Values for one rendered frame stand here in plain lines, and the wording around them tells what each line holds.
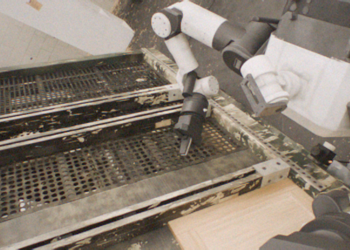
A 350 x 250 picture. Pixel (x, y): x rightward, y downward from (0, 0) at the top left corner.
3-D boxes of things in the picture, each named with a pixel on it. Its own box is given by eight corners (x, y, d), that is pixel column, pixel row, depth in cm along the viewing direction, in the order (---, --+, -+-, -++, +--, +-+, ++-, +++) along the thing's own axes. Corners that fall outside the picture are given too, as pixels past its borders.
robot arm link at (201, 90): (192, 116, 111) (198, 90, 116) (216, 111, 104) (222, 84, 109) (172, 100, 104) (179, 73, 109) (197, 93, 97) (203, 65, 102)
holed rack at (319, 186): (326, 188, 102) (326, 187, 101) (320, 191, 101) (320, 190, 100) (144, 48, 227) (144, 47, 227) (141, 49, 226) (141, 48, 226)
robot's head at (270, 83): (282, 56, 67) (251, 54, 63) (303, 92, 63) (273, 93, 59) (263, 74, 72) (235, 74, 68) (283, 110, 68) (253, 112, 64)
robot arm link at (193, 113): (185, 147, 107) (193, 118, 112) (209, 145, 101) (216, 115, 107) (165, 129, 99) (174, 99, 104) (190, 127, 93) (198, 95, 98)
